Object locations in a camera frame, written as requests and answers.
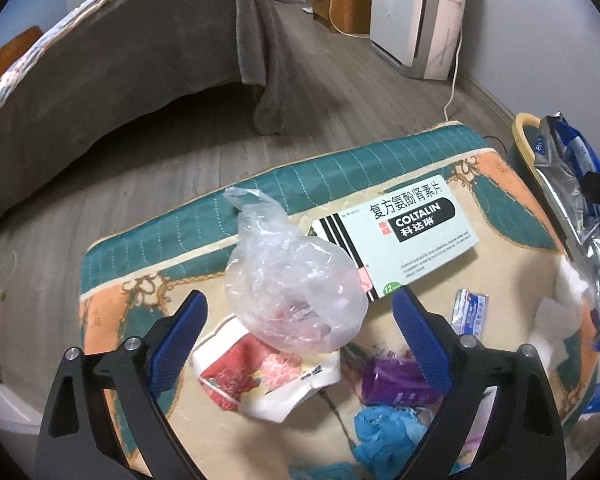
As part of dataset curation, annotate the wooden headboard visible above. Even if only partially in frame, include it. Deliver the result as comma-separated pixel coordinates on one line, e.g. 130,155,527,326
0,26,43,106

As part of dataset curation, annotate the silver foil snack bag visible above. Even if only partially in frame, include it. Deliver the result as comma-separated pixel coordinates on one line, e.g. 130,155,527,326
530,110,600,351

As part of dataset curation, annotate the purple wrapper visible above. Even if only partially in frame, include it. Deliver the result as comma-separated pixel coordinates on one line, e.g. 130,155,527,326
362,352,443,408

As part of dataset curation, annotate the small blue white packet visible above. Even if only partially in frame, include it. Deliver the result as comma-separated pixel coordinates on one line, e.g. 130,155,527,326
451,288,492,337

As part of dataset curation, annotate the white air purifier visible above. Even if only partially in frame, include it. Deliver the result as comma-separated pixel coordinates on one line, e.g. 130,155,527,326
369,0,473,81

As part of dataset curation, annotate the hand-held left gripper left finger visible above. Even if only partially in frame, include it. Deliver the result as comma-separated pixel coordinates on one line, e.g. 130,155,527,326
35,289,208,480

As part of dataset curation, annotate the white tissue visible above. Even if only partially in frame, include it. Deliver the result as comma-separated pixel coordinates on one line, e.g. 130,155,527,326
530,260,588,361

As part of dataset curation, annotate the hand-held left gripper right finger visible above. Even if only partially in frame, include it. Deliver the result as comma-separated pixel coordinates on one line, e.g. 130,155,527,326
391,286,567,480

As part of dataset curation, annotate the blue face mask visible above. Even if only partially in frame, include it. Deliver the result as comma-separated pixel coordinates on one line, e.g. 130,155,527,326
352,406,433,467

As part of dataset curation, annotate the quilted teal and beige mat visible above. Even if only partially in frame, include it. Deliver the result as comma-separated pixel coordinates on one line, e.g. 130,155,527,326
80,121,600,480

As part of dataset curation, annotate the bed with grey blanket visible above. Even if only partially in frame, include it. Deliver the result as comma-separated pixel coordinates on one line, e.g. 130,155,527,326
0,0,301,231

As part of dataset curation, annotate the clear plastic bag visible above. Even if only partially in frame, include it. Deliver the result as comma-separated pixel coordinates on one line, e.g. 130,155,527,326
222,186,370,356

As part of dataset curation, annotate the teal bin with yellow rim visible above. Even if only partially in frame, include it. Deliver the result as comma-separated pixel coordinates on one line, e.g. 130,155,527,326
507,112,581,256

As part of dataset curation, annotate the red floral paper packet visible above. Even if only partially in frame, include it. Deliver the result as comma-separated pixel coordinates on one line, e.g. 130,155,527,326
192,315,343,423

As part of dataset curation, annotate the white cord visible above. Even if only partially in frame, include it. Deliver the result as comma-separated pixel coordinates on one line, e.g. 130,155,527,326
0,252,18,301

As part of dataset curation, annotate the pale green medicine box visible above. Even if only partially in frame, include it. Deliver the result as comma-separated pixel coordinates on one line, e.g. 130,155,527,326
312,174,481,303

